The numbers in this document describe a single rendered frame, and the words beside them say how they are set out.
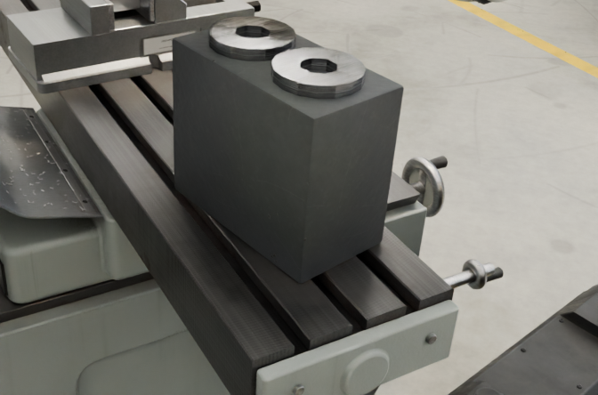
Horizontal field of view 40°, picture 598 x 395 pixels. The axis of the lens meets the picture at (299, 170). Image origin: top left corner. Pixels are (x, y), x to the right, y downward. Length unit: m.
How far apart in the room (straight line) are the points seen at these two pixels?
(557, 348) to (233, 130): 0.75
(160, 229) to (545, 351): 0.71
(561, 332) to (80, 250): 0.77
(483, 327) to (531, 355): 0.95
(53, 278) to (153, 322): 0.17
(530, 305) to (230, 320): 1.72
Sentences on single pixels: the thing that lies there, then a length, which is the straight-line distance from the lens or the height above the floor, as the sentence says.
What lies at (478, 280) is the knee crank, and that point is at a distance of 1.57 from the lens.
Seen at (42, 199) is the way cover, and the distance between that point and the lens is 1.07.
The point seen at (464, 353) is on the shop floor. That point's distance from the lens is 2.23.
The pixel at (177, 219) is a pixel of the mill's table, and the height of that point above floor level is 0.96.
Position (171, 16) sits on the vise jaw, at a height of 1.03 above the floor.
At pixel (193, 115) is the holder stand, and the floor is 1.07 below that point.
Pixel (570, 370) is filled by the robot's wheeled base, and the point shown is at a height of 0.59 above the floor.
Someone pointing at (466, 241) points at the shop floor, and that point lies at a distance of 2.62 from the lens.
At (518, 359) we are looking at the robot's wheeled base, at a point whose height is 0.59.
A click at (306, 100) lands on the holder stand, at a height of 1.14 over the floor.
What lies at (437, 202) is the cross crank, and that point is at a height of 0.66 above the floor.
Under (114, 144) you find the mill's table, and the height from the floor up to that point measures 0.96.
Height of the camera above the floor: 1.48
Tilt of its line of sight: 31 degrees down
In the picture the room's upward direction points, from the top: 4 degrees clockwise
